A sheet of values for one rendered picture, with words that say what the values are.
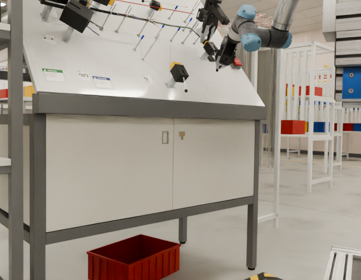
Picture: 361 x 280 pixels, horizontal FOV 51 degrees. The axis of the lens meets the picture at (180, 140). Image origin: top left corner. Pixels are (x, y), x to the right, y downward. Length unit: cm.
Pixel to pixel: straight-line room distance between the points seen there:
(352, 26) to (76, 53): 93
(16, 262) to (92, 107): 55
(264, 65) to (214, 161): 137
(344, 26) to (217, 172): 95
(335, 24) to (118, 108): 76
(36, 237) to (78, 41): 73
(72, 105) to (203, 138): 66
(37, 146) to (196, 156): 71
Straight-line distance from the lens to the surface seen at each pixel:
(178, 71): 155
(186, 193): 169
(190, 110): 162
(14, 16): 128
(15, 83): 125
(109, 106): 138
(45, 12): 155
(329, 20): 114
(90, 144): 140
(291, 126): 490
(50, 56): 142
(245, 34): 160
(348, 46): 112
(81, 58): 148
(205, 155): 174
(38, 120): 132
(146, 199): 155
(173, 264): 205
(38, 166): 133
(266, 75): 298
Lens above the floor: 77
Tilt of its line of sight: 3 degrees down
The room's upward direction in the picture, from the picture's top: 1 degrees clockwise
